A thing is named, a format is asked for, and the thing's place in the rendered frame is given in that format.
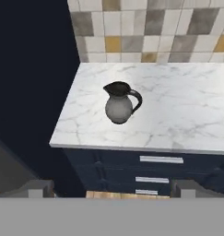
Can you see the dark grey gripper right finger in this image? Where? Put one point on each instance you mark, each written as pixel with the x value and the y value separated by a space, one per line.
pixel 190 188

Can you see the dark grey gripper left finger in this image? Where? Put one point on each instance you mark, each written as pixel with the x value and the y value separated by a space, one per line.
pixel 36 188

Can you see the dark blue drawer front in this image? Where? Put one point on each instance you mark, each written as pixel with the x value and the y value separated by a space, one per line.
pixel 116 180
pixel 122 159
pixel 116 191

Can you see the dark blue fridge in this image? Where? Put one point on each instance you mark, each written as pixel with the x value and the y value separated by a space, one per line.
pixel 30 92

